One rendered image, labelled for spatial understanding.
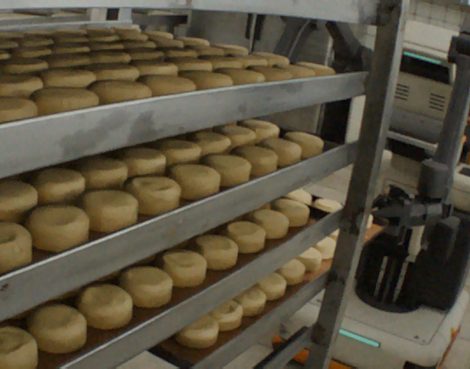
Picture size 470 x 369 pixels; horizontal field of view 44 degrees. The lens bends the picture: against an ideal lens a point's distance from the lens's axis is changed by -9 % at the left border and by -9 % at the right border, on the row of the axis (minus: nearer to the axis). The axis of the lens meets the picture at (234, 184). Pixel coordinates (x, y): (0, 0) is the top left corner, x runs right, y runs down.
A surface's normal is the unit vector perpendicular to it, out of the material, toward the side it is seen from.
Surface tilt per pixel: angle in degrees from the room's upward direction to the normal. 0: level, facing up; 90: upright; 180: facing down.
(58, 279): 90
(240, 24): 91
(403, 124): 90
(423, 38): 43
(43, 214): 0
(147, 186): 0
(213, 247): 0
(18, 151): 90
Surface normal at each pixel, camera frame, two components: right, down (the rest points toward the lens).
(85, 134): 0.84, 0.29
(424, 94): -0.54, 0.33
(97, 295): 0.15, -0.94
